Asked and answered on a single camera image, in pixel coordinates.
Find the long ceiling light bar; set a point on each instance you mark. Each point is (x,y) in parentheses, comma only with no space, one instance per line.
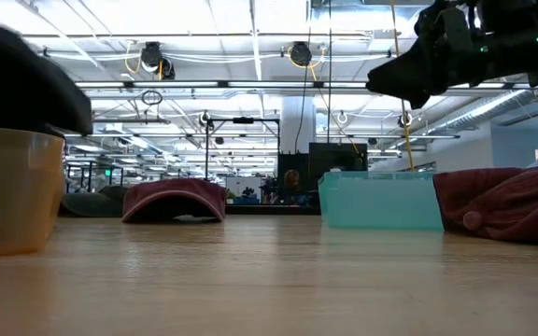
(175,84)

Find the black aluminium table frame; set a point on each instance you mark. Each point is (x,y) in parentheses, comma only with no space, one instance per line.
(273,210)

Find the large black panel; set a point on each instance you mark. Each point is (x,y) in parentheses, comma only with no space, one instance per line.
(336,158)

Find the teal translucent plastic bin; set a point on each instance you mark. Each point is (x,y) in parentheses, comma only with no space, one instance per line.
(381,205)

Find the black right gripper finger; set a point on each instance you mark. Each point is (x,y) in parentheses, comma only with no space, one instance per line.
(404,79)

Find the maroon baseball cap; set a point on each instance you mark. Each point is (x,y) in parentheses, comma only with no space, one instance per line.
(507,205)
(175,193)

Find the dark gray baseball cap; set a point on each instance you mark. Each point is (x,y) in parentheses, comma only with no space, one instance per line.
(17,84)
(91,203)

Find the black background station frame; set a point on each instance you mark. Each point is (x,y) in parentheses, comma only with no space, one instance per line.
(243,120)

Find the small black panel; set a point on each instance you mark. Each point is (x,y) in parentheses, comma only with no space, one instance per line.
(292,161)

